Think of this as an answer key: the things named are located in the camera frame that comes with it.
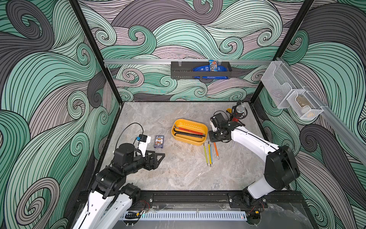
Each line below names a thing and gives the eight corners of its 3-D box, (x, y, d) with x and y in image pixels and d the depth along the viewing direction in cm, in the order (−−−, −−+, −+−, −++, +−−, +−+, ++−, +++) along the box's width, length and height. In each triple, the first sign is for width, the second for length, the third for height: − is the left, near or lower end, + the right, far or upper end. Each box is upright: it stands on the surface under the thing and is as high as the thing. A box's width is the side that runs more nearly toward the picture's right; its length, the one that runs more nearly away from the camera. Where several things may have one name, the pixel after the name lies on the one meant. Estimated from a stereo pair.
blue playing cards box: (154, 148, 95) (153, 146, 93) (155, 137, 101) (155, 135, 99) (163, 148, 95) (162, 146, 93) (164, 137, 101) (163, 135, 99)
